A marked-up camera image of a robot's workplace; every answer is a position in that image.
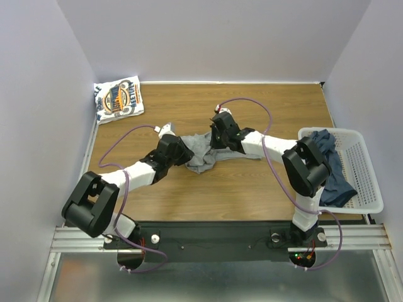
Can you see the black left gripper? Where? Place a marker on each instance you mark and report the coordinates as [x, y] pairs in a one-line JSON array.
[[186, 153]]

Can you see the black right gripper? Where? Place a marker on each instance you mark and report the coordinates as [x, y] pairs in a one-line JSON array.
[[218, 135]]

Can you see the grey tank top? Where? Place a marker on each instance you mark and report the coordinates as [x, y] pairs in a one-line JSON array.
[[205, 157]]

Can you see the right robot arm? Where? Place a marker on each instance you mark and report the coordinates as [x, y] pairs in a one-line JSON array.
[[306, 167]]

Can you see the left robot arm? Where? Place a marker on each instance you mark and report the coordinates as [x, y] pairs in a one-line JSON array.
[[92, 202]]

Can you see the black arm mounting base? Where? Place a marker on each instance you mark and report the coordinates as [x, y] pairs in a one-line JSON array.
[[212, 241]]

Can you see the folded white printed tank top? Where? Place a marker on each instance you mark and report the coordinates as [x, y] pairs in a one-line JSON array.
[[118, 99]]

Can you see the navy blue tank top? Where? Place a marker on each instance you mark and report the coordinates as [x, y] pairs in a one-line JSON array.
[[337, 190]]

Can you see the white plastic laundry basket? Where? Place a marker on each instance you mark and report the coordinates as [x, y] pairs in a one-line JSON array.
[[358, 172]]

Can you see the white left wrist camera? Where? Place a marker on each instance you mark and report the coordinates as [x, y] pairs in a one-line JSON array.
[[167, 129]]

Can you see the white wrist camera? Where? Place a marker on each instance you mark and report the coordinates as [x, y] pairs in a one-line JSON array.
[[167, 129], [219, 109]]

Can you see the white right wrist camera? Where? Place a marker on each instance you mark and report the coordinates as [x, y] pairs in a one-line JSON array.
[[219, 109]]

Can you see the aluminium frame rail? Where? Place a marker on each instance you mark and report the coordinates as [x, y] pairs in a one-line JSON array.
[[355, 265]]

